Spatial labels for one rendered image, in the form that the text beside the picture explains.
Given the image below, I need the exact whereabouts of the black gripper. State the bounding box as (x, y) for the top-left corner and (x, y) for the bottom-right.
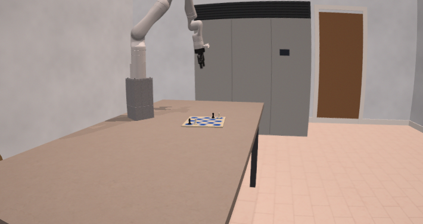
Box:
(194, 48), (205, 69)

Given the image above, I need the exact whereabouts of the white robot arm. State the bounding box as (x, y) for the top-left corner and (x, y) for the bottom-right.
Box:
(130, 0), (210, 79)

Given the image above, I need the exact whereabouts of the blue and cream checkered board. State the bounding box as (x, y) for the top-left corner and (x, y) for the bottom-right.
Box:
(182, 116), (226, 127)

